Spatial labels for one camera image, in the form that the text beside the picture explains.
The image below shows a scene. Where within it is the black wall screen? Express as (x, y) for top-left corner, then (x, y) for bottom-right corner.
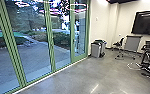
(131, 9), (150, 36)

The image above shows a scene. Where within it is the black swivel chair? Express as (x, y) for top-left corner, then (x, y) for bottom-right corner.
(111, 37), (126, 61)

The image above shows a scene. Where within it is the white wall switch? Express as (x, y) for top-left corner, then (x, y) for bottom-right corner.
(94, 16), (100, 22)

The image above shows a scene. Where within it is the grey rolling board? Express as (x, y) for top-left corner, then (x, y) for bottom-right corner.
(123, 34), (143, 54)

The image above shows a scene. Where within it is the green framed glass door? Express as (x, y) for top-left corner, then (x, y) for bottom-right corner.
(0, 0), (92, 94)

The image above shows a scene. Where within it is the green outdoor table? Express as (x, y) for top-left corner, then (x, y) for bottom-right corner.
(0, 31), (29, 38)

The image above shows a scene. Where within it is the white garden statue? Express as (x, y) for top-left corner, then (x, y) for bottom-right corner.
(74, 19), (82, 54)

